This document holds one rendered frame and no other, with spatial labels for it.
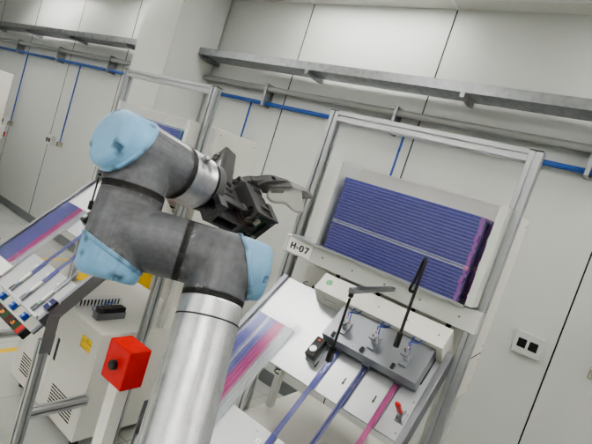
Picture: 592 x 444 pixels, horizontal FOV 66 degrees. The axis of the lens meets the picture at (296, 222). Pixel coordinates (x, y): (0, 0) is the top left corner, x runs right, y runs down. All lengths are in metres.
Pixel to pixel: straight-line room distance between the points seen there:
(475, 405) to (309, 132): 2.23
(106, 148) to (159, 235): 0.11
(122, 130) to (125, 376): 1.49
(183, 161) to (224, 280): 0.16
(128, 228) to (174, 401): 0.19
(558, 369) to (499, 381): 0.32
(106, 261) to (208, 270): 0.11
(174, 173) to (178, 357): 0.22
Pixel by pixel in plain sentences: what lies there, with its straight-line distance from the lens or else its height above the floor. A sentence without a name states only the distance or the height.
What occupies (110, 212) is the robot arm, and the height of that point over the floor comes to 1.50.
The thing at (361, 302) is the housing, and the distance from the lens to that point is 1.60.
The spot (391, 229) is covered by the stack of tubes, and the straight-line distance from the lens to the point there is 1.58.
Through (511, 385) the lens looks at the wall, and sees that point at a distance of 3.06.
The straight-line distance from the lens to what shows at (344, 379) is 1.54.
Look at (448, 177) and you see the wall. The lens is 3.14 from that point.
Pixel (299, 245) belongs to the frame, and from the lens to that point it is 1.78.
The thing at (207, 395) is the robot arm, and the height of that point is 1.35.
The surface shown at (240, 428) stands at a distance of 1.54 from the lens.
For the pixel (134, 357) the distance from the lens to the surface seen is 1.92.
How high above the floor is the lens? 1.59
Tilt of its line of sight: 5 degrees down
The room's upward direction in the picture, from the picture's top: 18 degrees clockwise
